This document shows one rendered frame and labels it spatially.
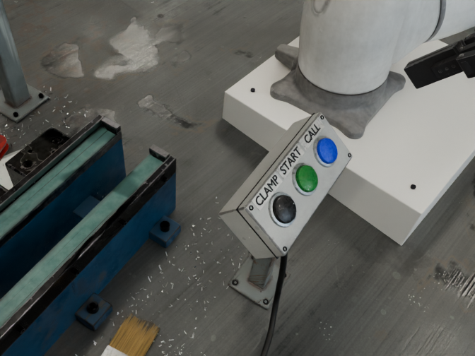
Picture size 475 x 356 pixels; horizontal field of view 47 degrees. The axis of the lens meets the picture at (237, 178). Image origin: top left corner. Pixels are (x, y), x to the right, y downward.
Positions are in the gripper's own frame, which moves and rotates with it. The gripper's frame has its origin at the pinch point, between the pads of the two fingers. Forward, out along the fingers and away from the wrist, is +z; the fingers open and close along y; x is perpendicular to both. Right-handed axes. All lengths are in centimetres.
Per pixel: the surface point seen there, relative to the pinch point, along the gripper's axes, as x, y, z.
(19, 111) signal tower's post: -27, 14, 64
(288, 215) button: 0.6, 22.4, 9.5
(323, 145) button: -1.0, 12.3, 9.6
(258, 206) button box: -2.4, 24.2, 10.2
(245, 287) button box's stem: 13.5, 19.5, 32.6
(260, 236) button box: 0.3, 25.5, 11.4
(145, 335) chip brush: 8, 33, 37
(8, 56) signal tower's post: -34, 12, 56
